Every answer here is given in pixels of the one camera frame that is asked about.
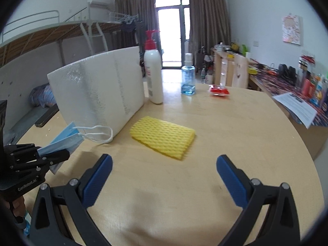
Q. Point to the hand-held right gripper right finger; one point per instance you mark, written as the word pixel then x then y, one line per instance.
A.
pixel 230 182

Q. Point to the white lotion bottle red pump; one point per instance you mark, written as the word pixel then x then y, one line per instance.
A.
pixel 153 76

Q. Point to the glass balcony door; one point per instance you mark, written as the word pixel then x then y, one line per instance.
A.
pixel 171 30

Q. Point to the printed desk mat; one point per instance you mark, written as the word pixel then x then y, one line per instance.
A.
pixel 279 89

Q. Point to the grey metal bunk bed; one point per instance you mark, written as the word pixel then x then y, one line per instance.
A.
pixel 38 34

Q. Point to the yellow foam net sleeve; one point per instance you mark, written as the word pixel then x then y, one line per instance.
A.
pixel 164 135

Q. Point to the pink cartoon wall poster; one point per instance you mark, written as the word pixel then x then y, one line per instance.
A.
pixel 291 29

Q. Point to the dark hanging clothes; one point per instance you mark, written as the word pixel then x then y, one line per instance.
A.
pixel 130 30

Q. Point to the grey metal bed ladder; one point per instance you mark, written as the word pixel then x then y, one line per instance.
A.
pixel 96 38

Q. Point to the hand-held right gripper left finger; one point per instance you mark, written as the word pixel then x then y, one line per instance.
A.
pixel 98 180

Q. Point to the clear blue spray bottle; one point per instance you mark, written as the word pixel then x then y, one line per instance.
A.
pixel 188 82

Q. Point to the blue patterned quilt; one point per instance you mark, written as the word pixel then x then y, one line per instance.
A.
pixel 42 96

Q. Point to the white printed paper sheet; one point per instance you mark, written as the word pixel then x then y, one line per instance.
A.
pixel 297 107

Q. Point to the wooden chair with smiley face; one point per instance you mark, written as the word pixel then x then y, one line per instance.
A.
pixel 239 74

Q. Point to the person's left hand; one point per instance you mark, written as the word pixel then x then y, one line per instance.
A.
pixel 18 207

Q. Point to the white wall socket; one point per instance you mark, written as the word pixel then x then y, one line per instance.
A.
pixel 255 43

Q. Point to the black headphones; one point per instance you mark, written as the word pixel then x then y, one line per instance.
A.
pixel 287 73

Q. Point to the blue face mask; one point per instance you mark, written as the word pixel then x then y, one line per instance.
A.
pixel 64 141

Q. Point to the clear water bottle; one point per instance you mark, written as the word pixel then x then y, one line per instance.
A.
pixel 203 75

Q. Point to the black flat device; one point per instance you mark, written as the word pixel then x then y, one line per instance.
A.
pixel 47 116

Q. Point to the wooden desk with drawers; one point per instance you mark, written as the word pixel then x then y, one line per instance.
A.
pixel 221 64

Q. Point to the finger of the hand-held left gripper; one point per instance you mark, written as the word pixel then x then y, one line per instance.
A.
pixel 23 150
pixel 55 156

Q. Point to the white air conditioner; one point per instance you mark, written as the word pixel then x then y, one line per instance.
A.
pixel 97 0

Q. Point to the brown curtain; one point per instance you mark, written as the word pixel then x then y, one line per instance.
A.
pixel 138 7
pixel 210 18

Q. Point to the green bag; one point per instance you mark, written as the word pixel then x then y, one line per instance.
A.
pixel 244 49

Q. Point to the white foam box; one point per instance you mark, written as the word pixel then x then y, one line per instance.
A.
pixel 97 87

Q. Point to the red snack packet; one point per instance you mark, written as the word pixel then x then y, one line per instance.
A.
pixel 219 90

